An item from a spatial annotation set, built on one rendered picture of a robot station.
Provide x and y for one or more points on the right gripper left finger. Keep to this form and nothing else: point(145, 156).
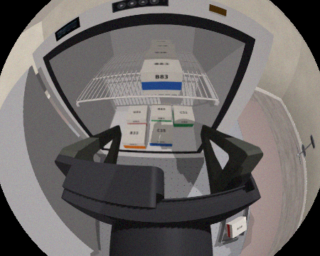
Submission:
point(86, 148)

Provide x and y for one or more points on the white table-top freezer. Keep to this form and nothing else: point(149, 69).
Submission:
point(32, 133)

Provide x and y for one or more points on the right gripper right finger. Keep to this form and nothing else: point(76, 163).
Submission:
point(243, 158)

